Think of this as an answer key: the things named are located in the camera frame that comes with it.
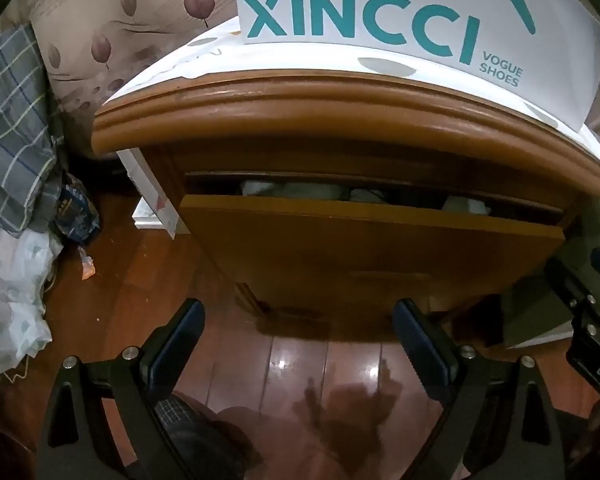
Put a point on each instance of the orange wrapper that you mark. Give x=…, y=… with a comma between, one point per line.
x=86, y=265

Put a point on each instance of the grey plaid cloth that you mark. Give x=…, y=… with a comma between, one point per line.
x=10, y=125

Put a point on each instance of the brown wooden nightstand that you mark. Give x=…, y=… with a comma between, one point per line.
x=330, y=110

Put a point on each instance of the white patterned table cloth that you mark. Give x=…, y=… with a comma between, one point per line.
x=190, y=57

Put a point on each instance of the grey box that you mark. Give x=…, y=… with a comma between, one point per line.
x=535, y=320

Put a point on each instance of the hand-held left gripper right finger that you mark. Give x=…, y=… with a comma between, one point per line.
x=422, y=340

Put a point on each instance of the blue snack bag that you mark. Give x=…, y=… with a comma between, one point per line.
x=75, y=215

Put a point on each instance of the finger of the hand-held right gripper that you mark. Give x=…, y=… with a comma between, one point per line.
x=567, y=282

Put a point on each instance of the leaf print bed sheet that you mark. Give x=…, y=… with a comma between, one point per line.
x=145, y=35

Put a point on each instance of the plaid slipper foot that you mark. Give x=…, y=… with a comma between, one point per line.
x=220, y=450

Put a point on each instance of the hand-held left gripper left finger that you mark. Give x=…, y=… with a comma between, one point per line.
x=180, y=340

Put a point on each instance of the person's plaid slipper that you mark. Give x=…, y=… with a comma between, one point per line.
x=177, y=417

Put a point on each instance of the small white underwear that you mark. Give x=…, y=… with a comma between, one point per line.
x=465, y=206

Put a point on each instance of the white dotted sheer cloth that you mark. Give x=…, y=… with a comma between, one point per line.
x=10, y=285

